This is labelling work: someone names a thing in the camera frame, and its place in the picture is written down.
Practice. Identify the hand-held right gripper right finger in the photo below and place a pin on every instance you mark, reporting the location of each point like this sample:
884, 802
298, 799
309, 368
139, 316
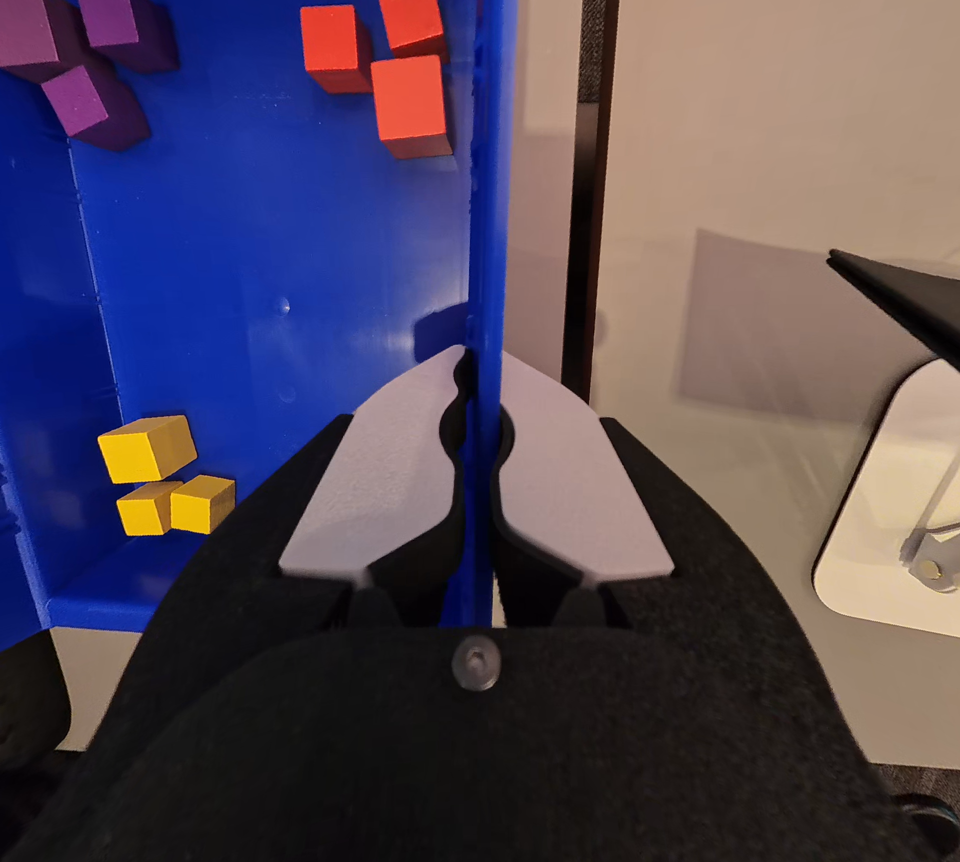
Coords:
585, 495

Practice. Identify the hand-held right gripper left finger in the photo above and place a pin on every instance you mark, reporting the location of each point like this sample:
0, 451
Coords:
382, 495

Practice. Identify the blue plastic bin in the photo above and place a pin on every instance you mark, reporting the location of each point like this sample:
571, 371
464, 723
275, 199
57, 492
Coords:
262, 240

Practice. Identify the orange-red wooden cube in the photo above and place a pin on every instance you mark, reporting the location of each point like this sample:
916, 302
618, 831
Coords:
409, 101
409, 11
334, 41

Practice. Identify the purple wooden cube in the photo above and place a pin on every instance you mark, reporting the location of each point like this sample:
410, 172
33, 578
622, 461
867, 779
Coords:
112, 15
82, 101
30, 26

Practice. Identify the white document stand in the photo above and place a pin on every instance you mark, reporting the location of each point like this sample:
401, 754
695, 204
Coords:
870, 540

